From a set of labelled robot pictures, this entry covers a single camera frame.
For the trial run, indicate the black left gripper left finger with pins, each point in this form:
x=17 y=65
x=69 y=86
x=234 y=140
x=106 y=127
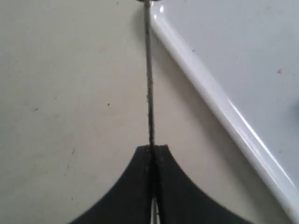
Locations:
x=129 y=200

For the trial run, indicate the thin metal skewer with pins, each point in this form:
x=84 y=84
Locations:
x=147 y=5

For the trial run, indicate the white rectangular tray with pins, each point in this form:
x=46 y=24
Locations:
x=242 y=56

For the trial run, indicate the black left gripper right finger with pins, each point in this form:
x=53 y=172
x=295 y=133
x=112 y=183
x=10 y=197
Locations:
x=180 y=201

